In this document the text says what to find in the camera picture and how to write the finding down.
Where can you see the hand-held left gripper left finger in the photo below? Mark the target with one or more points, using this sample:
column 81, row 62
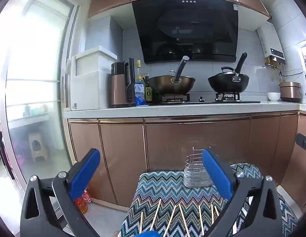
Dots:
column 83, row 172

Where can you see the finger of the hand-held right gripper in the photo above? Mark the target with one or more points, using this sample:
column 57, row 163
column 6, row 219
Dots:
column 303, row 142

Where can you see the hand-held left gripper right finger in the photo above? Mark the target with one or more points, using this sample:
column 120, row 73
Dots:
column 217, row 175

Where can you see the bamboo chopstick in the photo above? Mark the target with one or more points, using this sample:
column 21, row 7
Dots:
column 170, row 218
column 141, row 222
column 216, row 211
column 184, row 218
column 155, row 214
column 212, row 212
column 201, row 218

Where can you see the orange plastic bottle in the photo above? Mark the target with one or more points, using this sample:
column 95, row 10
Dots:
column 83, row 203

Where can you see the zigzag knitted cloth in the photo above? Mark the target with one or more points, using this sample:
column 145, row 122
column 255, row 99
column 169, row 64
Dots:
column 167, row 185

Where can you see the copper rice cooker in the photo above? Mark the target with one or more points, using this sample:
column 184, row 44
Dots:
column 289, row 91

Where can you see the beige plastic stool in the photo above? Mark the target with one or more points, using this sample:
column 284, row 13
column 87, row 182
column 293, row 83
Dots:
column 38, row 145

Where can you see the white bowl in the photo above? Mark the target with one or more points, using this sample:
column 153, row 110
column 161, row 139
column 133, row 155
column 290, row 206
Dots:
column 273, row 96

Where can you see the copper lower cabinet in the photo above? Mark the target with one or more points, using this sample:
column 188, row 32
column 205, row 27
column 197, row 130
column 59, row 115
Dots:
column 167, row 140

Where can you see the white kitchen countertop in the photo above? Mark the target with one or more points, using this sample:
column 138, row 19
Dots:
column 192, row 108

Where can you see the black gas stove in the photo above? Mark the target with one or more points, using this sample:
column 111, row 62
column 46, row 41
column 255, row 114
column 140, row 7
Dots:
column 204, row 101

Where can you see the white storage bin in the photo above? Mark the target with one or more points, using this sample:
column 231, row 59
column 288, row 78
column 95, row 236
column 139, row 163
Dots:
column 91, row 91

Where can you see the brass water pipes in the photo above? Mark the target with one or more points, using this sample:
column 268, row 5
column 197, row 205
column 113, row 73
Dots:
column 272, row 65

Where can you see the blue plastic bag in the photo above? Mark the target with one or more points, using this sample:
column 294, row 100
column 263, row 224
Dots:
column 140, row 101

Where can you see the black wok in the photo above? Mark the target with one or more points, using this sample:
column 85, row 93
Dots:
column 227, row 84

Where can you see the copper electric kettle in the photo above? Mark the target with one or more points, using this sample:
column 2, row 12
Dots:
column 118, row 86

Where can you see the white blue salt packet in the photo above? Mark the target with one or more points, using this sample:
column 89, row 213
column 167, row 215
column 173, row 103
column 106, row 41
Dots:
column 139, row 91

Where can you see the steel pot lid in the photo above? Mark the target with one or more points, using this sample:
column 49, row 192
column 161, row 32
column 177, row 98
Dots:
column 225, row 72

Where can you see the bronze wok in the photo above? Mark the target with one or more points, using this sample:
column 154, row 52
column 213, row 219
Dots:
column 167, row 84

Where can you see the dark sauce bottle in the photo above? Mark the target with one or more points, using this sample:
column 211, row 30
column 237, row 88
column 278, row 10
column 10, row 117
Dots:
column 148, row 91

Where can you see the white water heater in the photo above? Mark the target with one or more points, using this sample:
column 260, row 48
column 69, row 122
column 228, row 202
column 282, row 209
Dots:
column 270, row 42

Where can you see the white lidded storage box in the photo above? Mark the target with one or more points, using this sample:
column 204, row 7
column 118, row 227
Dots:
column 98, row 59

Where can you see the clear oil bottle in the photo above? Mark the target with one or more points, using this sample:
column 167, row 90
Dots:
column 138, row 71

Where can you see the sliding glass door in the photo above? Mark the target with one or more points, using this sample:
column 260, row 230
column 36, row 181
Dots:
column 32, row 54

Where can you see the black range hood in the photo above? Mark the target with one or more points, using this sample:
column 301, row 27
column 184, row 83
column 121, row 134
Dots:
column 185, row 29

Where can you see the wall socket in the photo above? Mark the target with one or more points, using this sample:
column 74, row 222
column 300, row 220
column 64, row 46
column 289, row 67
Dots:
column 146, row 75

